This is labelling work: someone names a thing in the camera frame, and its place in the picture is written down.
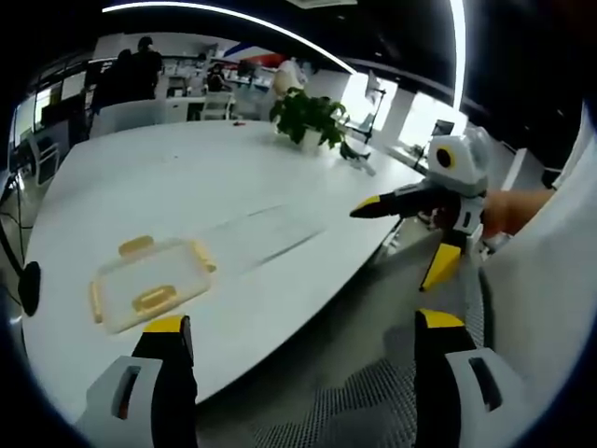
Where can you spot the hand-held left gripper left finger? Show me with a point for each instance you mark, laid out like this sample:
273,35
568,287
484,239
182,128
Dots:
140,396

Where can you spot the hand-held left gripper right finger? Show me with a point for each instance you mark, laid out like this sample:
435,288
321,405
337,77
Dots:
448,382

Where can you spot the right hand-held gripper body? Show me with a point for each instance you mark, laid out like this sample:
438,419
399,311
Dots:
468,172

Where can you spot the person's right hand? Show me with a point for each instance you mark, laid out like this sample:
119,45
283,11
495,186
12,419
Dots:
510,212

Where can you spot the open laptop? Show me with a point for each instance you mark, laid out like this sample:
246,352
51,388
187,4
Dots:
443,129

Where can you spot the black and white object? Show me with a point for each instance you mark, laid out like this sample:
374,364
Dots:
358,159

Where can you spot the black desk stand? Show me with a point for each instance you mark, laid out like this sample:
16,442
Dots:
375,114

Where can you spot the clear container with yellow clips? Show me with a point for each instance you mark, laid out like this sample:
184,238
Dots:
149,280

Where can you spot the ceiling light strip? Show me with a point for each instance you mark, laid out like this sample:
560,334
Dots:
261,25
459,51

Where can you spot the green potted plant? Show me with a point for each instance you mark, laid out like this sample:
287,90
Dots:
305,114

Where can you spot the black round object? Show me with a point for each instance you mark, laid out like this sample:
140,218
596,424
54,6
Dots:
31,289

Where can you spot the white office chair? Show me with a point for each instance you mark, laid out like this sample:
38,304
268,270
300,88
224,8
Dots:
45,161
218,106

